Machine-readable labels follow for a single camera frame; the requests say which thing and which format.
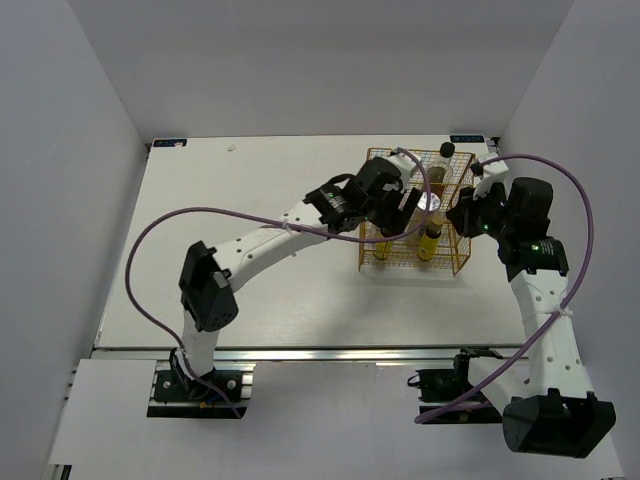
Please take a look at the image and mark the blue corner sticker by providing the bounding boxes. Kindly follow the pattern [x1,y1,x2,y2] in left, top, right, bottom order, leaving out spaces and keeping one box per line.
[449,134,485,143]
[152,138,187,148]

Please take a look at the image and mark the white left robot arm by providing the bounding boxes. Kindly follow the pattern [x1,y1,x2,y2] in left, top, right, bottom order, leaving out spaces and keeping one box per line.
[170,148,421,399]

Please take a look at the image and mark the small yellow-label bottle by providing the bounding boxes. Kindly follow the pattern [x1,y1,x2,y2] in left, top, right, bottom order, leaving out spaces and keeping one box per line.
[416,215,445,261]
[373,233,393,261]

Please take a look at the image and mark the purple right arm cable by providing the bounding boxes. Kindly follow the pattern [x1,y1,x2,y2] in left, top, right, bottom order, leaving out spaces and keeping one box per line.
[414,153,594,425]

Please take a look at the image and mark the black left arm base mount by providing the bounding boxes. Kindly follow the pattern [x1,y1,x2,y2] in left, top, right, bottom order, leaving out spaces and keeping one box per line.
[146,362,254,420]

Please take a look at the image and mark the yellow wire rack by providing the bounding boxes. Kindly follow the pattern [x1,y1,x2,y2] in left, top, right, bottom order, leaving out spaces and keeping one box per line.
[358,150,477,274]

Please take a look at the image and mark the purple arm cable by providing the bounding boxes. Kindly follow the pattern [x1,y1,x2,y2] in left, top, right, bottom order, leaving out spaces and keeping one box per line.
[124,147,431,419]
[414,153,594,425]

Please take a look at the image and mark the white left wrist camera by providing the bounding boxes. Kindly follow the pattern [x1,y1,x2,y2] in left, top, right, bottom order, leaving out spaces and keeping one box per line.
[388,147,421,189]

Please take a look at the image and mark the blue right corner sticker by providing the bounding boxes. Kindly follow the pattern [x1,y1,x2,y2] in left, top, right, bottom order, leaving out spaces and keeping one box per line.
[449,134,485,143]

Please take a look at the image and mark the blue left corner sticker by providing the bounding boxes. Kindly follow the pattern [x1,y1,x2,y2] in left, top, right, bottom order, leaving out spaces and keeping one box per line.
[152,138,187,148]

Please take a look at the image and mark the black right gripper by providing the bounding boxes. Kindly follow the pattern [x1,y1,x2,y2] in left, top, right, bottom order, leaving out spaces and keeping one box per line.
[445,180,515,241]

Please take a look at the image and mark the dark sauce bottle red label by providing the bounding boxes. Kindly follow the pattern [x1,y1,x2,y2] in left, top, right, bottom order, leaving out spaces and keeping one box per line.
[427,142,455,199]

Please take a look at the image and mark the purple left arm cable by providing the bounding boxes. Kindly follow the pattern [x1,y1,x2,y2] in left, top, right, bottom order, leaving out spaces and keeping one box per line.
[124,147,431,419]

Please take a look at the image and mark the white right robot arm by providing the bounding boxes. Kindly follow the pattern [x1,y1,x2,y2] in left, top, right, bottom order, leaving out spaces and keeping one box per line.
[447,177,616,459]

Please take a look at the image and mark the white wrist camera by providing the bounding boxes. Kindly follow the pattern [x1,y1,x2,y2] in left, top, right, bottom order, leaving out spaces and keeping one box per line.
[471,152,509,201]
[388,147,421,189]

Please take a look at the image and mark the white granule jar silver lid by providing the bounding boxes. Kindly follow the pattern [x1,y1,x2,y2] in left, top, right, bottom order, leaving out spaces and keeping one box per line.
[407,191,444,249]

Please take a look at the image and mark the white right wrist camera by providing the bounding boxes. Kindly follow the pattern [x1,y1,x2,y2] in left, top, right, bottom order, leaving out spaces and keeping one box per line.
[471,152,509,201]

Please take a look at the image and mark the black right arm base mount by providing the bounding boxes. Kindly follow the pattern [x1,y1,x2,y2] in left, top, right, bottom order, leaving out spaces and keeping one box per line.
[407,347,504,425]

